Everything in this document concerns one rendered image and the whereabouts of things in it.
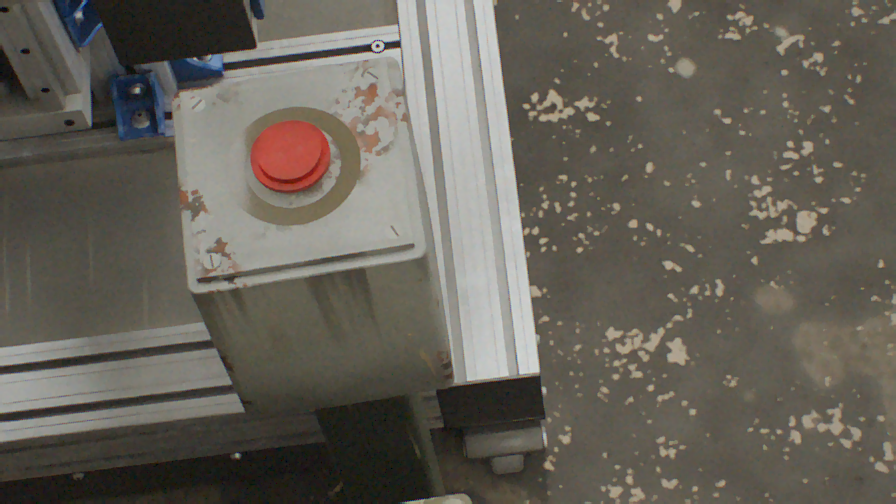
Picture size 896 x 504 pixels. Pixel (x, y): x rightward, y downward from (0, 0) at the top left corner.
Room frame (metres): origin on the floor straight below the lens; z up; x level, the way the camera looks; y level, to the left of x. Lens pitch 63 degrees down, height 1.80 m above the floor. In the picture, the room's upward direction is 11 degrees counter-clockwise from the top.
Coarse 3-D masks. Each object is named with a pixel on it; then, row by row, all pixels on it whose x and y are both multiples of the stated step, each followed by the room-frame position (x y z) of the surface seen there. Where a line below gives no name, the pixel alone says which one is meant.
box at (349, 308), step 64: (384, 64) 0.56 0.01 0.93; (192, 128) 0.55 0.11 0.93; (384, 128) 0.53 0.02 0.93; (192, 192) 0.51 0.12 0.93; (256, 192) 0.50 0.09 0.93; (320, 192) 0.50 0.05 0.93; (384, 192) 0.49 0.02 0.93; (192, 256) 0.48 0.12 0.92; (256, 256) 0.47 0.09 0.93; (320, 256) 0.46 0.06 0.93; (384, 256) 0.46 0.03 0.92; (256, 320) 0.46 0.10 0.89; (320, 320) 0.45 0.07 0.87; (384, 320) 0.45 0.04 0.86; (256, 384) 0.46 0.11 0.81; (320, 384) 0.46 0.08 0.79; (384, 384) 0.45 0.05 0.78; (448, 384) 0.45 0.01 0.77
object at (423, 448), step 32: (320, 416) 0.49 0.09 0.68; (352, 416) 0.48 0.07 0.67; (384, 416) 0.48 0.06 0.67; (416, 416) 0.49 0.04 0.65; (352, 448) 0.49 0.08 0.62; (384, 448) 0.48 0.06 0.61; (416, 448) 0.48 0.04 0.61; (352, 480) 0.49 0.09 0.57; (384, 480) 0.48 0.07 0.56; (416, 480) 0.48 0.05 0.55
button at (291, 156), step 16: (272, 128) 0.53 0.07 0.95; (288, 128) 0.53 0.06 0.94; (304, 128) 0.53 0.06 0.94; (256, 144) 0.52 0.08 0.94; (272, 144) 0.52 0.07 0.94; (288, 144) 0.52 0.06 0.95; (304, 144) 0.52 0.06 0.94; (320, 144) 0.51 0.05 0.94; (256, 160) 0.52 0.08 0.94; (272, 160) 0.51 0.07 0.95; (288, 160) 0.51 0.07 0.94; (304, 160) 0.51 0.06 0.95; (320, 160) 0.51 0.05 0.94; (256, 176) 0.51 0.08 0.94; (272, 176) 0.50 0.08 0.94; (288, 176) 0.50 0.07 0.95; (304, 176) 0.50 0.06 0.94; (320, 176) 0.50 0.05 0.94; (288, 192) 0.49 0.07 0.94
